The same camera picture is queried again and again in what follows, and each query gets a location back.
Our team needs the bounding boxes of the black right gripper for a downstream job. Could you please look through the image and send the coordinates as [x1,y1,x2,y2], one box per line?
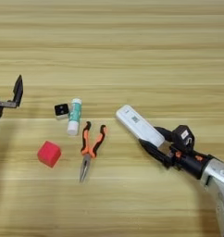
[138,126,215,180]

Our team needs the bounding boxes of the white oblong plastic device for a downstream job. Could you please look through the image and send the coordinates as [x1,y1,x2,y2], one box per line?
[115,104,166,148]

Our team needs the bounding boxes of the white green glue stick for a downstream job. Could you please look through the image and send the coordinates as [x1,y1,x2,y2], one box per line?
[66,97,83,137]

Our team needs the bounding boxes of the red foam cube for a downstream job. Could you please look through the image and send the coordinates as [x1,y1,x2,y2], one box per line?
[36,140,62,168]

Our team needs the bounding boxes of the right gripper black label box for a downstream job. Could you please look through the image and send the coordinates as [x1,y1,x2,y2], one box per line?
[171,124,195,154]

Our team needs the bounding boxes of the small black white cube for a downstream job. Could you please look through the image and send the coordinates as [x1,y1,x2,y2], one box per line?
[54,103,70,120]

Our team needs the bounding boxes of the orange black needle-nose pliers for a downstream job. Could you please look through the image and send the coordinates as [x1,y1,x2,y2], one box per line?
[79,120,107,183]

